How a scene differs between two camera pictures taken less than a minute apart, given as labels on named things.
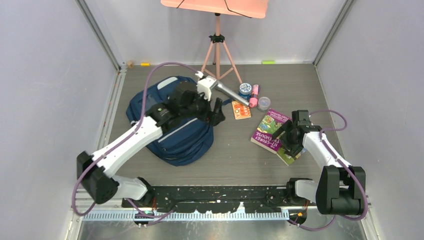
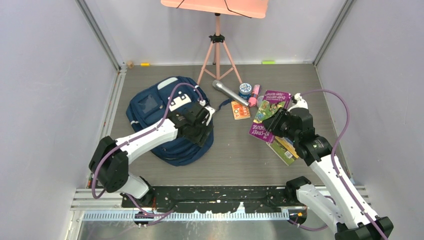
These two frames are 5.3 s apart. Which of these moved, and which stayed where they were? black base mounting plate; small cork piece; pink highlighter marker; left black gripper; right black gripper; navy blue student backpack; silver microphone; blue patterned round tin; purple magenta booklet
Moved: left black gripper; right black gripper; purple magenta booklet
Stayed: pink highlighter marker; small cork piece; silver microphone; blue patterned round tin; navy blue student backpack; black base mounting plate
